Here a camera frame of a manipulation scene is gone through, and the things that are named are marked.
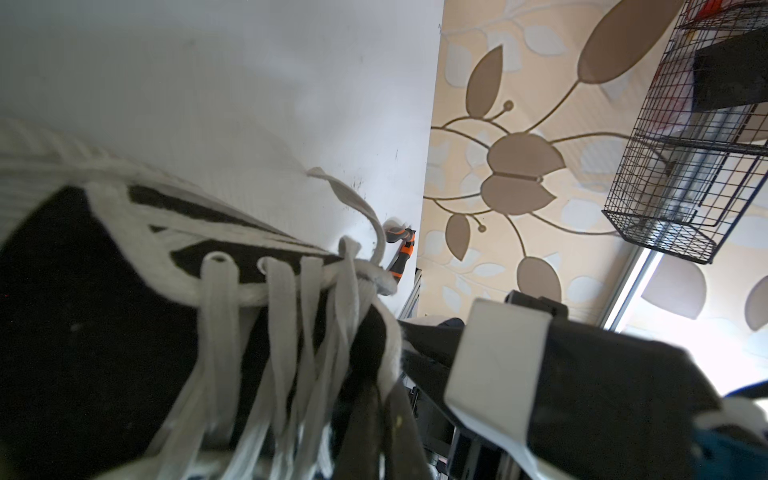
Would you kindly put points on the orange black pliers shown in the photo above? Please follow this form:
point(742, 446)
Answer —
point(404, 237)

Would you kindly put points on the right wire basket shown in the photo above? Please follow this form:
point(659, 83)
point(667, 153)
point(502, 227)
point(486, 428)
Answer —
point(697, 155)

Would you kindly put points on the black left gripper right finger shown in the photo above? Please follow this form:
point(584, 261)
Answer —
point(404, 457)

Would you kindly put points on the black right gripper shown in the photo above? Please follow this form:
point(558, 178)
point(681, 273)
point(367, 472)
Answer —
point(531, 394)

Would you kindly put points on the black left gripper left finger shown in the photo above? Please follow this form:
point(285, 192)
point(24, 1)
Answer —
point(357, 445)

